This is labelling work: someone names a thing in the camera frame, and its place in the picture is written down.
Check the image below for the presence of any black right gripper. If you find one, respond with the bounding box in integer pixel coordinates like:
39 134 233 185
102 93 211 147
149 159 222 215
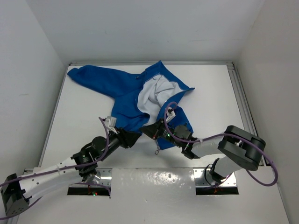
140 118 183 148

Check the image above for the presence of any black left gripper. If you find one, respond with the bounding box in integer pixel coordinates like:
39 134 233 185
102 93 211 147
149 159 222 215
99 126 141 161

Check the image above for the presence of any blue zip-up jacket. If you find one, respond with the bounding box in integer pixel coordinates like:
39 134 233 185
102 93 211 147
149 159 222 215
67 60 196 151

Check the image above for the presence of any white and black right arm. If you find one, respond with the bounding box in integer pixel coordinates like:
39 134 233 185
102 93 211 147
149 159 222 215
140 119 266 183

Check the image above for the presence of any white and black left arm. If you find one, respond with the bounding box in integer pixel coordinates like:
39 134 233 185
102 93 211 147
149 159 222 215
0 128 141 218

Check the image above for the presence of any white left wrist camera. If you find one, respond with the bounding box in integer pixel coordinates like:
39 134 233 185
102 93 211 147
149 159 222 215
103 116 116 132

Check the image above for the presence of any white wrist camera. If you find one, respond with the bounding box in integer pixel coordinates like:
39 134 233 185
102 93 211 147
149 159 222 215
103 116 116 132
165 107 176 123

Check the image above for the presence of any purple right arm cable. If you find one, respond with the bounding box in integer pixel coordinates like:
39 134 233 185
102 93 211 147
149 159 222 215
163 101 279 187

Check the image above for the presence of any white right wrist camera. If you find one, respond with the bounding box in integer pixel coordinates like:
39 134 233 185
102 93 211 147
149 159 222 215
165 107 176 123

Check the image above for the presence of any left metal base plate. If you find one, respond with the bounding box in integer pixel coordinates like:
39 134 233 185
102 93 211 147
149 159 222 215
81 168 112 187

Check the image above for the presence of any metal base plate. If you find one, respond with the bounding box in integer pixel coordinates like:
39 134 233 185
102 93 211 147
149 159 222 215
81 168 112 187
193 168 237 189

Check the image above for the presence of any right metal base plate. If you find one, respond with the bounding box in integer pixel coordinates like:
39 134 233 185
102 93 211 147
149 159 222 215
193 168 237 189

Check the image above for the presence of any aluminium frame rail back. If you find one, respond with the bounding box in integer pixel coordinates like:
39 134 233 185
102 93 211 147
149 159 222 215
69 61 234 66

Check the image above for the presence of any aluminium frame rail left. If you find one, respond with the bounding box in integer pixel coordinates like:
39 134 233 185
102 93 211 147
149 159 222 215
7 63 72 224

